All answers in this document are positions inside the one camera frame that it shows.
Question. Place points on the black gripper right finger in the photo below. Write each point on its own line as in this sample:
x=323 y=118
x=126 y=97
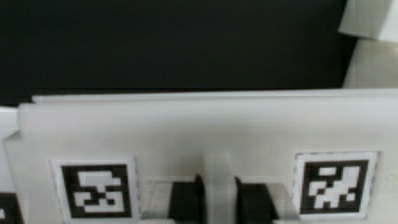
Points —
x=263 y=204

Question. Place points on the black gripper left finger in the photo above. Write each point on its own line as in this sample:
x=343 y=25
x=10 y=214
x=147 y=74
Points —
x=174 y=200

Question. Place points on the white cabinet body box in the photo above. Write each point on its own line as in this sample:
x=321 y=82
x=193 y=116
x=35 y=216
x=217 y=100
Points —
x=369 y=23

